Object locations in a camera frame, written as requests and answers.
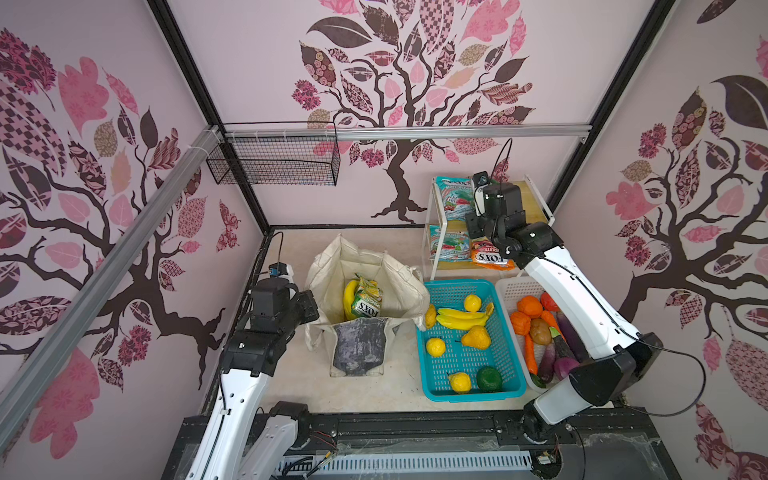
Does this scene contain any teal striped candy bag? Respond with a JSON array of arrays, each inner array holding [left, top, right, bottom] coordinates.
[[436, 176, 475, 221]]

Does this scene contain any cream canvas grocery bag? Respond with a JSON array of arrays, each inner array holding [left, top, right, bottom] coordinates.
[[305, 235, 430, 378]]

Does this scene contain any green candy bag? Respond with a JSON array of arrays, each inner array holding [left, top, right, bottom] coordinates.
[[352, 276, 383, 318]]

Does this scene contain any orange tangerine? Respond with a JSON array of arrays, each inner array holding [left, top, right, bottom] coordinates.
[[509, 311, 531, 336], [517, 296, 544, 319]]

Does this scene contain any yellow pear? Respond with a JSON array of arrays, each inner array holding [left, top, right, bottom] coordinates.
[[460, 326, 492, 350]]

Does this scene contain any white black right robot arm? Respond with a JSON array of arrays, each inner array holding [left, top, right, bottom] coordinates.
[[467, 172, 663, 444]]

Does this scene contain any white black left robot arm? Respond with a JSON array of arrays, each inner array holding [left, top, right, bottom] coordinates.
[[185, 273, 319, 479]]

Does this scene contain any orange Fox's candy bag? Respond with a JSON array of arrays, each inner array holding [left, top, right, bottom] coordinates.
[[470, 237, 517, 271]]

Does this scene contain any lower teal candy bag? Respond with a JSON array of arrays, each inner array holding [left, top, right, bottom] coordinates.
[[429, 225, 471, 263]]

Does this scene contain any white wood two-tier shelf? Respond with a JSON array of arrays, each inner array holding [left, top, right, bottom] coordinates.
[[422, 176, 555, 281]]

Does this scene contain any white plastic basket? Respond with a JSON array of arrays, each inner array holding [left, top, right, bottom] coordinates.
[[495, 274, 619, 397]]

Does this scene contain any yellow lemon top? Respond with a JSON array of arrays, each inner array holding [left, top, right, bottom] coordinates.
[[463, 295, 483, 313]]

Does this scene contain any red tomato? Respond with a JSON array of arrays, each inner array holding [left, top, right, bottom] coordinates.
[[540, 292, 560, 312]]

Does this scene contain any orange carrot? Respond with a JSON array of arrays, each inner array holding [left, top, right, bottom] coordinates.
[[540, 310, 560, 331], [524, 334, 538, 375]]

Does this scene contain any yellow banana pair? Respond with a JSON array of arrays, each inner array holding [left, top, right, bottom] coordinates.
[[436, 303, 494, 331]]

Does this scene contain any brown potato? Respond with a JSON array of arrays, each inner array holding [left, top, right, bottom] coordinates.
[[529, 318, 552, 346]]

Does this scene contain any wrinkled yellow mango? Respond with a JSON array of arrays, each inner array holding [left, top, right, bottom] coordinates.
[[425, 304, 437, 330]]

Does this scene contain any lower orange carrot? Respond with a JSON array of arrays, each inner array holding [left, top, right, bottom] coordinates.
[[524, 334, 538, 375]]

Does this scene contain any teal plastic basket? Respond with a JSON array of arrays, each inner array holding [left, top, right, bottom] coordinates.
[[417, 279, 527, 403]]

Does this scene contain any small yellow lemon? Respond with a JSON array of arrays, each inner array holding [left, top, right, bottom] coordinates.
[[425, 338, 447, 358]]

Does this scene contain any dark purple eggplant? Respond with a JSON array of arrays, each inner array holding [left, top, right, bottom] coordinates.
[[555, 312, 591, 363]]

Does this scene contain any purple red onion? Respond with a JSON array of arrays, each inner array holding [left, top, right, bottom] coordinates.
[[554, 357, 580, 380]]

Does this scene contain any green avocado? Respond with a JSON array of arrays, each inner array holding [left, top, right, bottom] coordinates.
[[476, 366, 503, 393]]

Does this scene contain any green cucumber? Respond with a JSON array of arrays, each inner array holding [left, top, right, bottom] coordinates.
[[529, 373, 547, 389]]

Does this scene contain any yellow lemon bottom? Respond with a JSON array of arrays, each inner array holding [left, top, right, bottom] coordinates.
[[449, 372, 472, 394]]

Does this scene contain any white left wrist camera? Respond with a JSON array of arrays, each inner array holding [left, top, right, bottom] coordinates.
[[267, 261, 294, 283]]

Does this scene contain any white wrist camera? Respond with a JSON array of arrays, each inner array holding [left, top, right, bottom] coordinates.
[[267, 261, 294, 283], [472, 171, 490, 217]]

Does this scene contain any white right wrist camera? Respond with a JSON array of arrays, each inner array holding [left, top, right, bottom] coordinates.
[[472, 171, 490, 217]]

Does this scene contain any black wire wall basket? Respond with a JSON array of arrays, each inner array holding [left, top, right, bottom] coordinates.
[[206, 120, 341, 186]]

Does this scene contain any black front rail base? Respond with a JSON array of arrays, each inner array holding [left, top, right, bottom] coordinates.
[[163, 404, 679, 479]]

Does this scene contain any silver aluminium rail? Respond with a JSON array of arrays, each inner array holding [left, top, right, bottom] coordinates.
[[0, 122, 592, 448]]

